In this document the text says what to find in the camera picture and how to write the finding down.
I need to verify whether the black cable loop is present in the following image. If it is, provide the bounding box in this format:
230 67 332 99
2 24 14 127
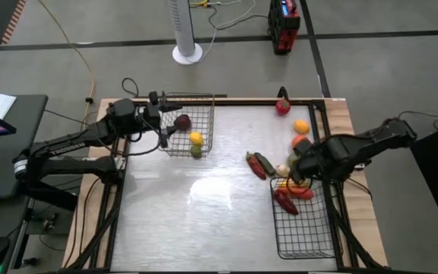
121 77 140 98

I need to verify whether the yellow cable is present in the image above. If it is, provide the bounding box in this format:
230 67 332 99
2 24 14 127
36 0 97 123

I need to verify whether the yellow mango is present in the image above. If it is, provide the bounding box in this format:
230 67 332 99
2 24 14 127
293 119 312 135

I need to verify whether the yellow lemon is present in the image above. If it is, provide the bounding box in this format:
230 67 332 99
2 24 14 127
189 131 205 147

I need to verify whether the red tomato green stem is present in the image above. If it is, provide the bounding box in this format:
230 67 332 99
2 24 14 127
275 98 292 116

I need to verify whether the white cable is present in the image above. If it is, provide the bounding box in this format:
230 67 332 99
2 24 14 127
188 0 258 64

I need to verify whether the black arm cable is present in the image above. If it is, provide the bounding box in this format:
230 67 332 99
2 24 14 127
89 125 165 158

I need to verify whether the dark red long pepper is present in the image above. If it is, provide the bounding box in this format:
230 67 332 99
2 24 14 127
273 189 300 216

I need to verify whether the yellow corn cob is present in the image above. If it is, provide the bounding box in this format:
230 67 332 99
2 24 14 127
278 179 311 190

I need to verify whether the wooden table board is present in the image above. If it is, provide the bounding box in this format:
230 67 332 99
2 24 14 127
62 97 390 269

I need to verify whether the black desk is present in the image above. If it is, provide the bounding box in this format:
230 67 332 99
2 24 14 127
0 94 49 202

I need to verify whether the red black equipment box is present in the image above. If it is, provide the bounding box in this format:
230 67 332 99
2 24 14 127
267 0 302 56

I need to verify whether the orange carrot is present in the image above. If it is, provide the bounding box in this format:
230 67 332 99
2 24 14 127
285 185 316 201

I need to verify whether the thin black cable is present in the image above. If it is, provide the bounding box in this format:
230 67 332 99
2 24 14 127
397 110 438 130

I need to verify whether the dark green cucumber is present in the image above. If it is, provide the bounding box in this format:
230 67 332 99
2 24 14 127
254 151 277 177

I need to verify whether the black wire basket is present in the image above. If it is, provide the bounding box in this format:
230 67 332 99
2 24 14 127
269 176 337 260

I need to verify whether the black table frame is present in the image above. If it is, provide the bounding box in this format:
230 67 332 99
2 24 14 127
65 97 386 273

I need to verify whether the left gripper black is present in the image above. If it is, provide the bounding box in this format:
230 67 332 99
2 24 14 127
141 102 185 149

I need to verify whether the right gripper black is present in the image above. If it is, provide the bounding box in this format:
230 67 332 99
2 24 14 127
290 149 325 186

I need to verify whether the red chili pepper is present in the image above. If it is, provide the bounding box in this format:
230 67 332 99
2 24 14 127
245 151 268 181

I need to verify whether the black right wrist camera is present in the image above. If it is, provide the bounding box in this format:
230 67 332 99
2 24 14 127
294 138 314 155

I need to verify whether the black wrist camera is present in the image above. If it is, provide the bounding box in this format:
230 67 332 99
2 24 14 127
294 138 314 155
148 90 167 107

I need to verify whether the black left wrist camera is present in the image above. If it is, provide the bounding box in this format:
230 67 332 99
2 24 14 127
148 90 167 107

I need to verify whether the silver wire basket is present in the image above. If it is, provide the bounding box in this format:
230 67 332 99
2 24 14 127
157 92 216 158

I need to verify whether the white tower fan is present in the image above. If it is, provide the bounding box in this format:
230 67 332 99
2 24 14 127
167 0 204 65

